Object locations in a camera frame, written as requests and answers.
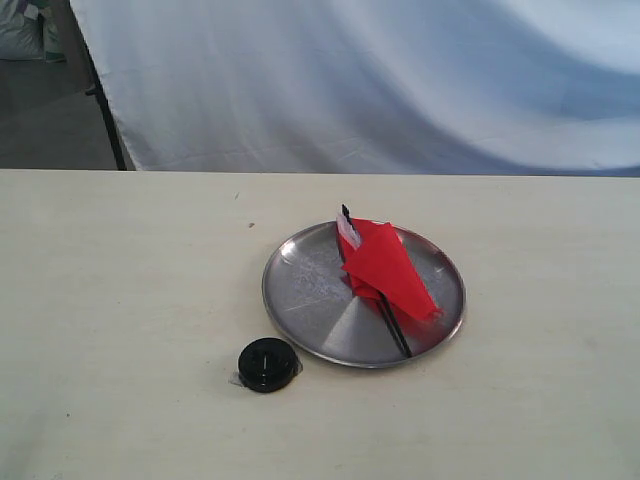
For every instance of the white backdrop cloth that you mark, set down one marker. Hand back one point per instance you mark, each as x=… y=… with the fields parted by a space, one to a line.
x=409 y=87

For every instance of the white sack in background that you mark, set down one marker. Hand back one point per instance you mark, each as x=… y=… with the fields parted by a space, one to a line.
x=29 y=32

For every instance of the round steel plate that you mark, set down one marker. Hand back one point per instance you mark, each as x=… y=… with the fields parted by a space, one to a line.
x=308 y=298

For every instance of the black round flag base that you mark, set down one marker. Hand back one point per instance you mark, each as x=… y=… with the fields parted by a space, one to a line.
x=267 y=365

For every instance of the black backdrop stand pole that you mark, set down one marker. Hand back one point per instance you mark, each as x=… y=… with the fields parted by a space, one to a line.
x=95 y=89

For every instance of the red flag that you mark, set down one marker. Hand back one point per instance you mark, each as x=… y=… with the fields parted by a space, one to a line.
x=379 y=270

